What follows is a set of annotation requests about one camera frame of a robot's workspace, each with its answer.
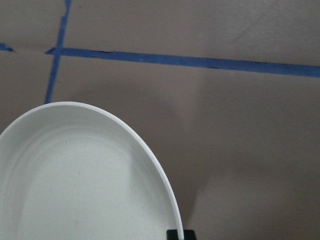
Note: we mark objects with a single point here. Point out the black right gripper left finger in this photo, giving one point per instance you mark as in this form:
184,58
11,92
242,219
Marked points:
172,235

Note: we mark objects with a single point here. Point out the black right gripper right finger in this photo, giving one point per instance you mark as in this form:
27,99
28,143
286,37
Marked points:
189,234

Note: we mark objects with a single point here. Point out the round cream plate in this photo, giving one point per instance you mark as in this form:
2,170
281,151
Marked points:
72,171

